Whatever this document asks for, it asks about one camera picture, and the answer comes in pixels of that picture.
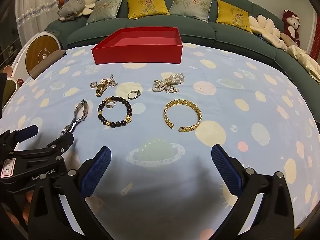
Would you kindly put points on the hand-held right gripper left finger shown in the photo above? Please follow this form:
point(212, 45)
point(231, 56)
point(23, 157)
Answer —
point(96, 172)

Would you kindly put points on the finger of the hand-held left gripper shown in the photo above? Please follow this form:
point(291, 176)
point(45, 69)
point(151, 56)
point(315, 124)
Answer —
point(61, 142)
point(27, 132)

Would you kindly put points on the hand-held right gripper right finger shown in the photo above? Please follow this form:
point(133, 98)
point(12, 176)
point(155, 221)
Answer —
point(226, 172)

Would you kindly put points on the gold bangle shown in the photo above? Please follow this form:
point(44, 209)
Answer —
point(183, 102)

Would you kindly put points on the red shallow box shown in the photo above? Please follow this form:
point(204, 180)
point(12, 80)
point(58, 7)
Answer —
point(137, 55)

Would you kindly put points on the person's left hand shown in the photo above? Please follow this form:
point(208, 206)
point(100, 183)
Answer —
point(25, 211)

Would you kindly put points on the gold hoop earring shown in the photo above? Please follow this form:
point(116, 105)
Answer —
point(107, 103)

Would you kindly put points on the silver hoop earring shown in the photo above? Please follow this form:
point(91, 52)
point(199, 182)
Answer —
point(91, 85)

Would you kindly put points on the round white wooden-faced device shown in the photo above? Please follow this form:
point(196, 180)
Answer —
point(40, 51)

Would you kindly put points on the white curtain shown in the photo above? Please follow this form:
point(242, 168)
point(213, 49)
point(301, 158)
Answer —
point(35, 17)

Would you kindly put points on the grey pig plush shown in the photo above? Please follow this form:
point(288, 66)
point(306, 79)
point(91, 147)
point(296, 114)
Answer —
point(71, 8)

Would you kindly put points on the cream quilted blanket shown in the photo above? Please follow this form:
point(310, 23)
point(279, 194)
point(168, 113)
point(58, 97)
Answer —
point(303, 60)

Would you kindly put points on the grey floral cushion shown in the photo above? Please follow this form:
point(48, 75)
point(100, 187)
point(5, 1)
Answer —
point(191, 5)
point(106, 10)

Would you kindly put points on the green curved sofa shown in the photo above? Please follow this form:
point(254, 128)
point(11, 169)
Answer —
point(200, 30)

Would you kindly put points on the brown plush cushion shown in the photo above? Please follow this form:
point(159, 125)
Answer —
point(288, 41)

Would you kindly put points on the white flower cushion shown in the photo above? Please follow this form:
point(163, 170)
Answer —
point(265, 28)

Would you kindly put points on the yellow floral cushion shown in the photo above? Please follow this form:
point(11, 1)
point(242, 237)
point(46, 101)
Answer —
point(233, 15)
point(147, 5)

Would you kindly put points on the red monkey plush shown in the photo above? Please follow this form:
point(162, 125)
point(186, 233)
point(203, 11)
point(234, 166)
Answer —
point(291, 23)

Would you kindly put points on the red wall banner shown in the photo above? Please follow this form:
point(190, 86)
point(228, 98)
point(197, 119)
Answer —
point(315, 40)

